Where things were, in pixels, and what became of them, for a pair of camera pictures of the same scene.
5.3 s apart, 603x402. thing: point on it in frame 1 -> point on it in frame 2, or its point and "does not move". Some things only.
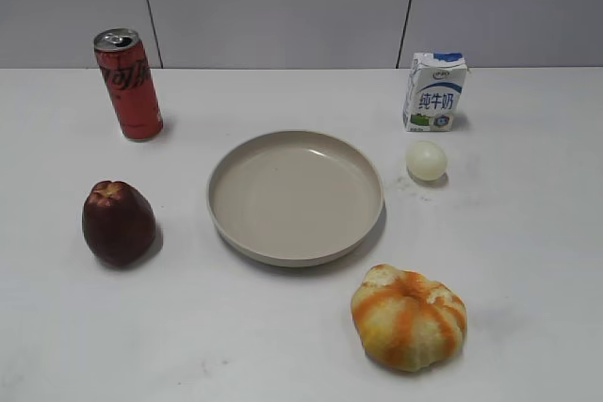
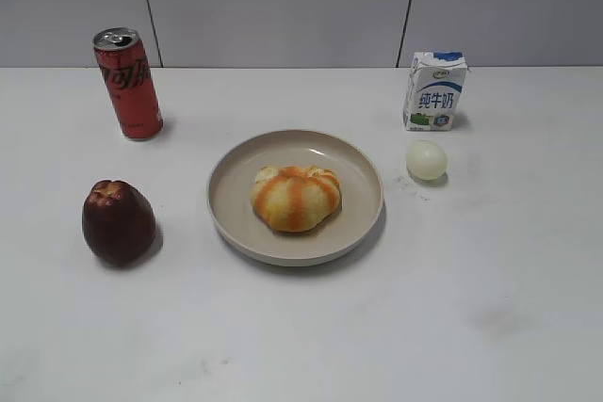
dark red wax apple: x=119 y=224 does not move
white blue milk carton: x=435 y=81 does not move
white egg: x=425 y=161 does not move
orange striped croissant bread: x=406 y=321 -> x=296 y=199
